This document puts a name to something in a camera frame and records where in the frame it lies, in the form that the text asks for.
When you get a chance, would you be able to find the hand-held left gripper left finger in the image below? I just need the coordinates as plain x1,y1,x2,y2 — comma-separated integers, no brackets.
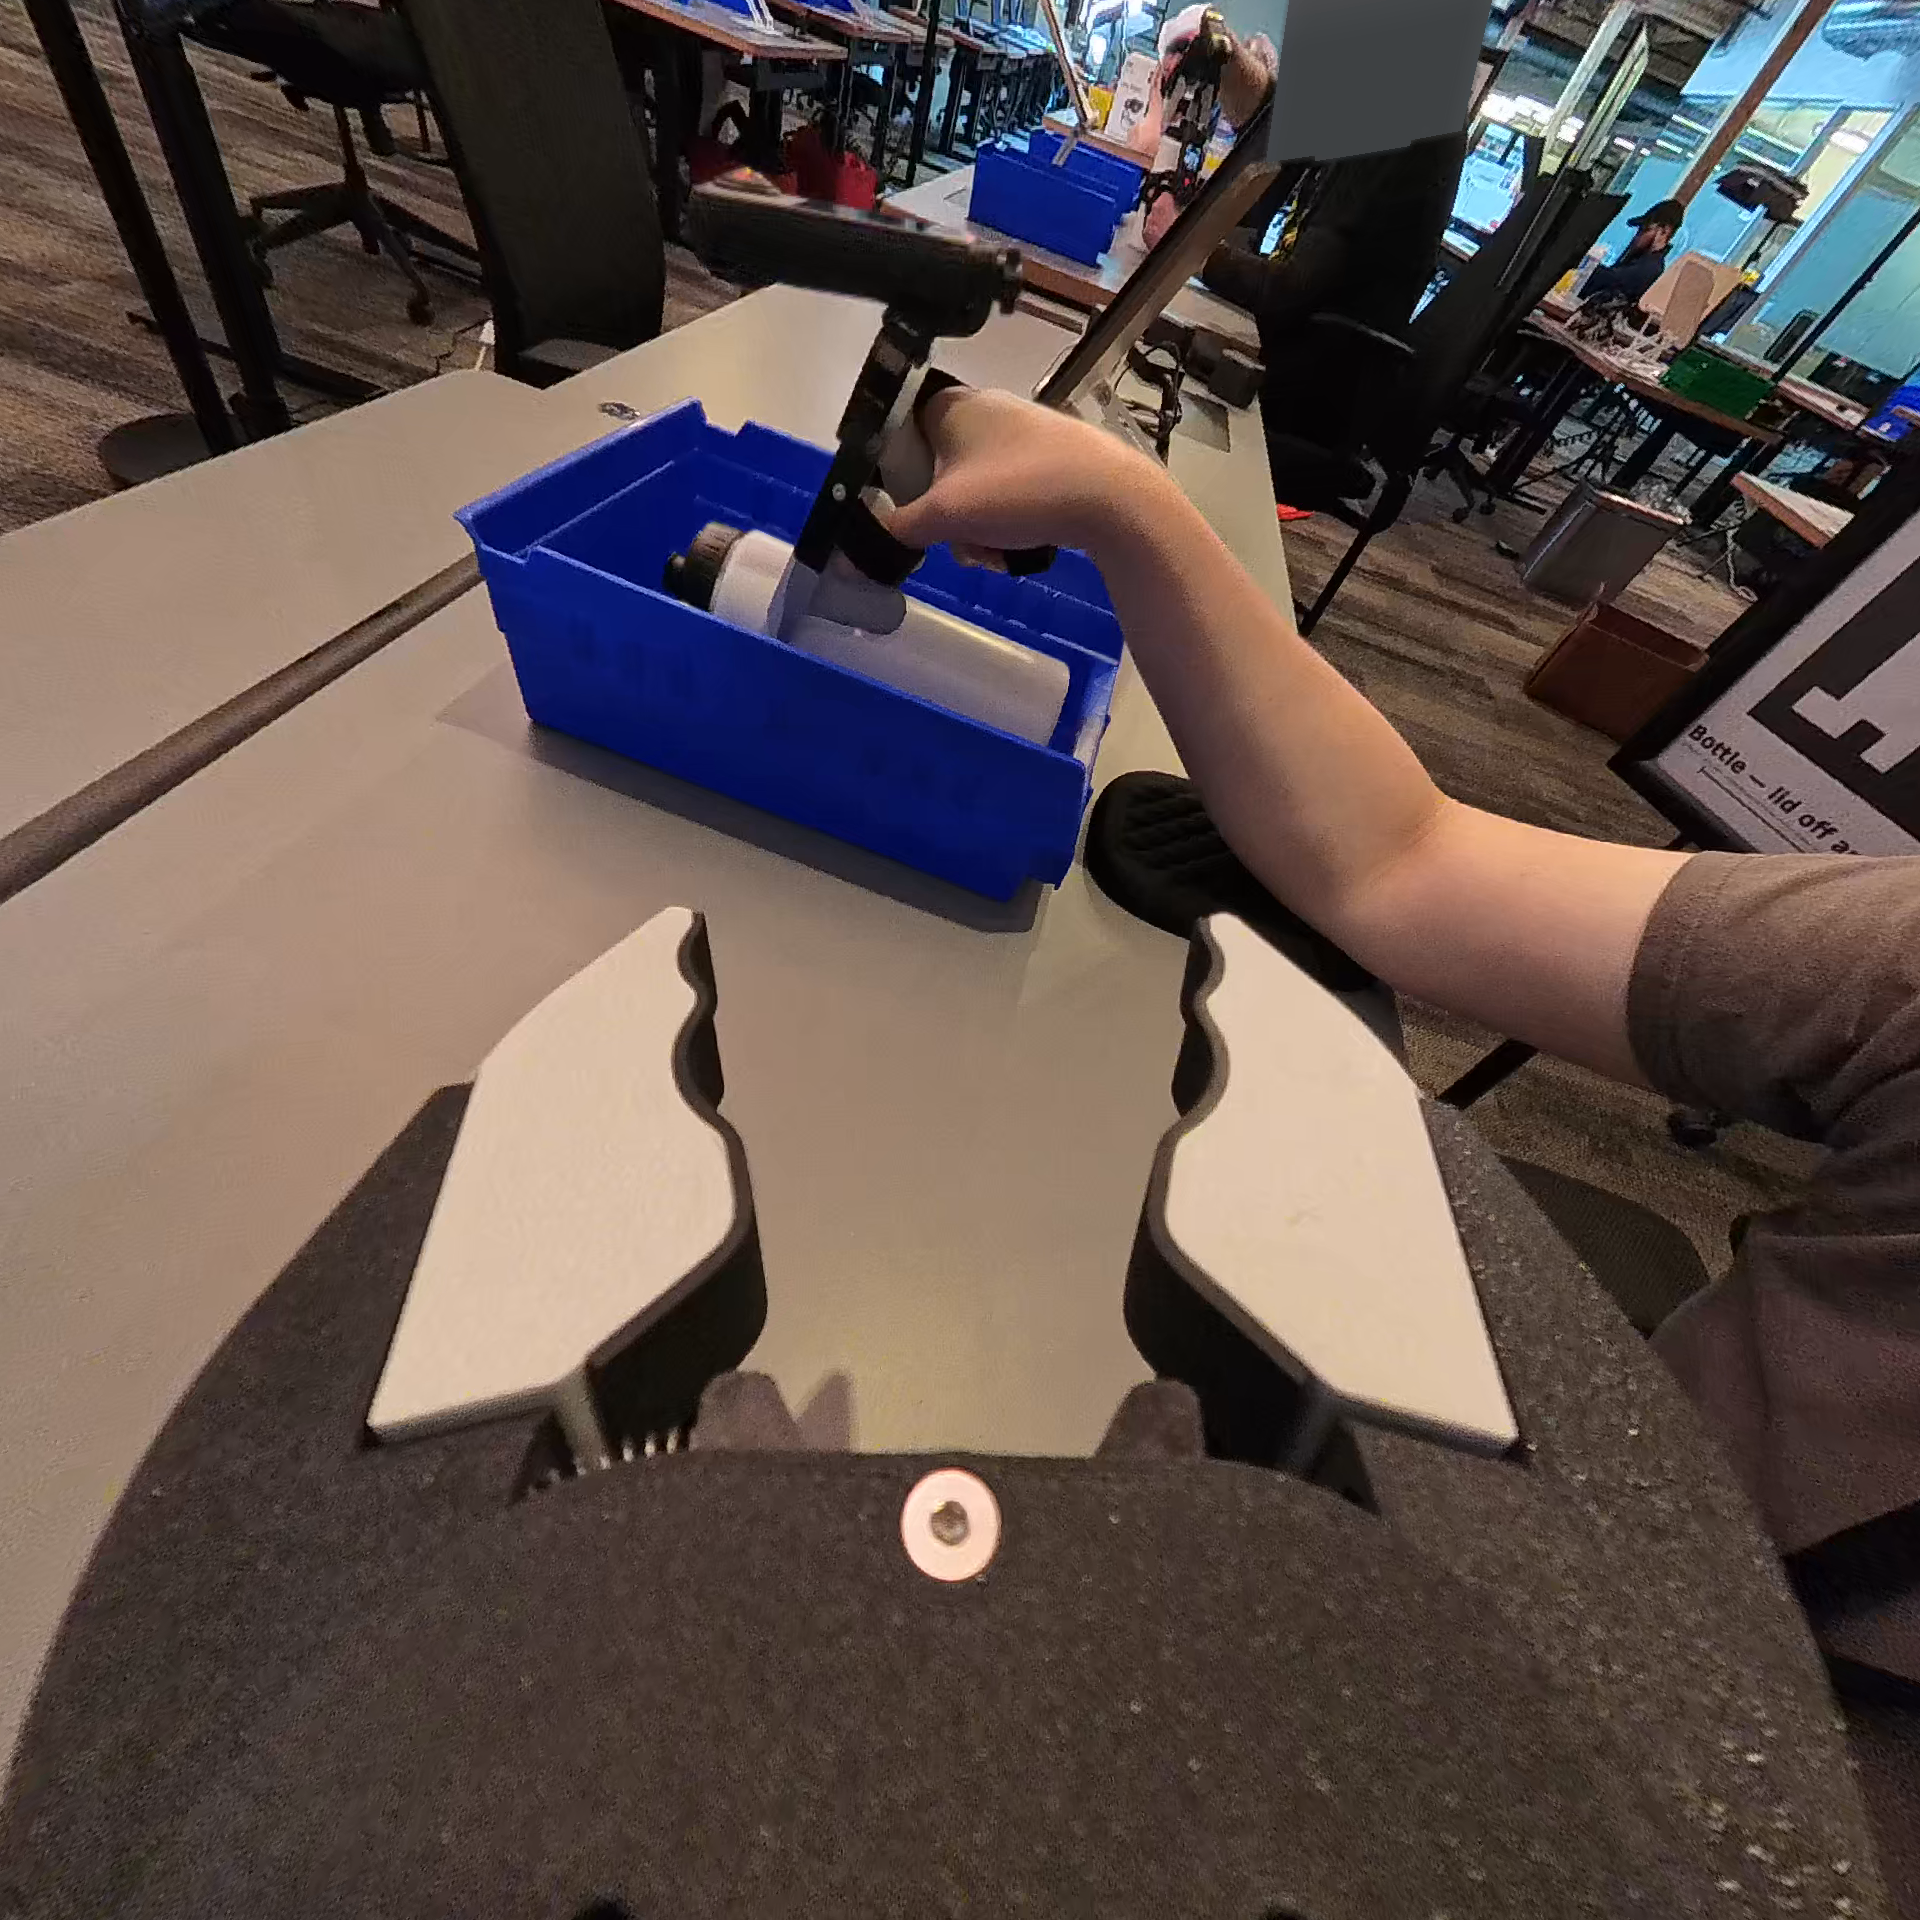
366,906,773,1463

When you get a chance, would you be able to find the black high-back chair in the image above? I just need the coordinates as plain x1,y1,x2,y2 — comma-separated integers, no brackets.
403,0,670,384

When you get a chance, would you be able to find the wooden work table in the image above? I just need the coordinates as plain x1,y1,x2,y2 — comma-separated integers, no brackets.
1513,300,1883,511

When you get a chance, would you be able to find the black metal table frame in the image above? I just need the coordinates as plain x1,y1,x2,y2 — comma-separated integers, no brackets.
22,0,383,490

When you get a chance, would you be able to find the person's grey shirt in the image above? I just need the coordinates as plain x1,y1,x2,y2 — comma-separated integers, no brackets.
1626,849,1920,1682

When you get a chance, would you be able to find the person's right forearm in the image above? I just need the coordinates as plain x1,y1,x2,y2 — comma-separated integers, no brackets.
1034,479,1698,1090

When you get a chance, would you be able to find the grey storage bin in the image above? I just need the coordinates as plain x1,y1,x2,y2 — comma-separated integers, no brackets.
1518,482,1690,609

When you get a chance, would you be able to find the document stand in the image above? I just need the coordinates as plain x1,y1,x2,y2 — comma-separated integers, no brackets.
1032,142,1292,452

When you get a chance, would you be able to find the white plastic bottle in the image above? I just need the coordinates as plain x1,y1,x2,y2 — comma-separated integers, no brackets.
704,524,1073,743

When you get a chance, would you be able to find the blue plastic bin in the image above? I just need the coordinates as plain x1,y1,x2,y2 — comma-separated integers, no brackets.
965,125,1150,272
453,395,1128,906

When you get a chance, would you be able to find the person's right hand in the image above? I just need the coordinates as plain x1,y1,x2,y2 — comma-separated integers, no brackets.
875,386,1188,579

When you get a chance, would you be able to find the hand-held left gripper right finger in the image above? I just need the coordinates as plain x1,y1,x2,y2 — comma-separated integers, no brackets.
1124,912,1524,1479

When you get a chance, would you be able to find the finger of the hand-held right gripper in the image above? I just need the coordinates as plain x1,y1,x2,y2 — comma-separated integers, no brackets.
763,558,905,649

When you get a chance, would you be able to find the black framed poster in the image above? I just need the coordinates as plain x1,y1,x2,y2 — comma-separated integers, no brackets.
1611,449,1920,858

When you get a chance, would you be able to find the brown cardboard box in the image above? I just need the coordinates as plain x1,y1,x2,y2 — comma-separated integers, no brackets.
1521,600,1711,743

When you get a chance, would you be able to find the dark office chair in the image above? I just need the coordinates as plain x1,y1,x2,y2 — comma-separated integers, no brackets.
179,0,438,324

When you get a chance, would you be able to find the green crate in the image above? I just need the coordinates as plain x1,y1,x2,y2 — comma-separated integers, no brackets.
1661,348,1779,419

